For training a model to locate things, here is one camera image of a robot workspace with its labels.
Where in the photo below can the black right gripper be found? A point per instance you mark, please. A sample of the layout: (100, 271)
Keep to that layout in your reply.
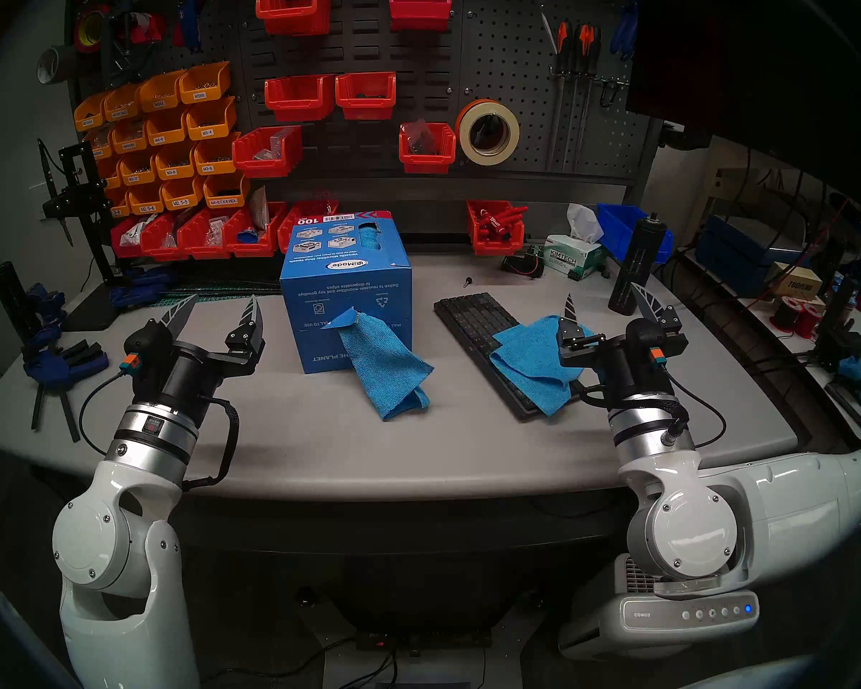
(628, 357)

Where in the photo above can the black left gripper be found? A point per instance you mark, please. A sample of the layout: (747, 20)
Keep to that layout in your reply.
(186, 372)

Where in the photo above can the blue microfiber shop towel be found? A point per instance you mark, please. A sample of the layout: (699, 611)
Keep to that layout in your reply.
(387, 368)
(538, 361)

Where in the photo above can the blue shop towel box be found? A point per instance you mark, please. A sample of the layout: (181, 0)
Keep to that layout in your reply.
(330, 286)

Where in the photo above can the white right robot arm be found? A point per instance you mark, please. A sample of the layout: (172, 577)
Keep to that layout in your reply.
(725, 508)

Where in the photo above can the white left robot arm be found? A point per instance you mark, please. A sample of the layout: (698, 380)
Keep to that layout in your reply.
(129, 522)

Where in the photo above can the black cylindrical bottle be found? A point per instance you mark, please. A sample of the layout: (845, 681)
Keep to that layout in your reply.
(638, 264)

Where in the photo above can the Kimtech tissue box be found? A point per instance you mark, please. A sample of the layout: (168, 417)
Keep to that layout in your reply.
(577, 253)

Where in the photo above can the blue plastic bin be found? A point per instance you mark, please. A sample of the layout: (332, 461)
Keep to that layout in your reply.
(617, 225)

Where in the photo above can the red bin with white bags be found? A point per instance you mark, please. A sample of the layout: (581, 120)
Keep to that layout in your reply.
(130, 238)

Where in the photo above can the yellow small parts bin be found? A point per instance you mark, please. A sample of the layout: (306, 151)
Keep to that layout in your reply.
(109, 174)
(129, 136)
(90, 113)
(226, 191)
(176, 162)
(117, 205)
(215, 156)
(166, 128)
(161, 92)
(122, 102)
(138, 169)
(212, 119)
(99, 143)
(183, 194)
(146, 199)
(206, 83)

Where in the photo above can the red bin with markers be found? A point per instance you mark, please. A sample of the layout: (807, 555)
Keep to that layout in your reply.
(495, 232)

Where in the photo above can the black computer keyboard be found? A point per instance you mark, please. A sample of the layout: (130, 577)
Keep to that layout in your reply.
(473, 321)

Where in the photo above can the red bin with red mesh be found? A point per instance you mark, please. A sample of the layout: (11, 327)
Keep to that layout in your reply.
(305, 210)

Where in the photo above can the dark blue storage box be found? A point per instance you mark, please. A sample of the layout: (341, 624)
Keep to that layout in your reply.
(746, 253)

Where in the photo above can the blue black bar clamp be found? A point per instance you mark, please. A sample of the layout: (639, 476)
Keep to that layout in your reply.
(46, 307)
(61, 368)

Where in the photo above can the red bin with clear bags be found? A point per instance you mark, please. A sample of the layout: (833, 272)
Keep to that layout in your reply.
(269, 153)

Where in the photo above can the black metal stand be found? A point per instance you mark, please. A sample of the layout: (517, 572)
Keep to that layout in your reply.
(79, 192)

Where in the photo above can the small cardboard box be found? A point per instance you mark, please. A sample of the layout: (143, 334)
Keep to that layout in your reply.
(796, 282)

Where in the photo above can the black rectangular block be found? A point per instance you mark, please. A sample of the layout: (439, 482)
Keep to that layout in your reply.
(11, 293)

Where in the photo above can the beige masking tape roll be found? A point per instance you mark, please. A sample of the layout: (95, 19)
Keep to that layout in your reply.
(466, 138)

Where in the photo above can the orange tape roll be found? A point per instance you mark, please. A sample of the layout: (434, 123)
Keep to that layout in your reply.
(460, 119)

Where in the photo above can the red bin with black parts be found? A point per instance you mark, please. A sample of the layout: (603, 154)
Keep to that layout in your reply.
(427, 149)

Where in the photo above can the dark grey pegboard panel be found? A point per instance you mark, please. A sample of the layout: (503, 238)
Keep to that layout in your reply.
(509, 70)

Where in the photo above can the crumpled blue rag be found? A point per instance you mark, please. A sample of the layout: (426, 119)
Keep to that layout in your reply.
(855, 370)

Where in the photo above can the black monitor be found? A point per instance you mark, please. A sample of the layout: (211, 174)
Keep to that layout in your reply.
(760, 63)

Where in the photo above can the red white packet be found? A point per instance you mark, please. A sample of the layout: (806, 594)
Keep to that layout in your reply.
(140, 27)

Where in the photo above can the red yellow tape roll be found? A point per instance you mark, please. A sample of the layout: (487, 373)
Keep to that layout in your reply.
(90, 29)

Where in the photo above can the white air purifier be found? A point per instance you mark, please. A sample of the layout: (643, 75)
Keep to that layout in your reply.
(646, 616)

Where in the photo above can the deep red plastic storage bin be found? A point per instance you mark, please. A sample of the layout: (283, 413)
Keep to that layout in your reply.
(421, 7)

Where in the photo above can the black power strip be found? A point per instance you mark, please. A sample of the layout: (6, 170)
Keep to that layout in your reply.
(423, 641)

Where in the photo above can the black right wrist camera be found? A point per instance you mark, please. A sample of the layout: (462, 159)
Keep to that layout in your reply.
(646, 343)

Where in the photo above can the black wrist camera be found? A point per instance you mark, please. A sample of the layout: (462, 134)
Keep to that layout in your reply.
(143, 350)
(646, 343)

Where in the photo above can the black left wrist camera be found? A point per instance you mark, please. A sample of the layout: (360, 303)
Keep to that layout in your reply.
(143, 350)

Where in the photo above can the grey duct tape roll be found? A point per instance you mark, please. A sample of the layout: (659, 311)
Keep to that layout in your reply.
(52, 64)

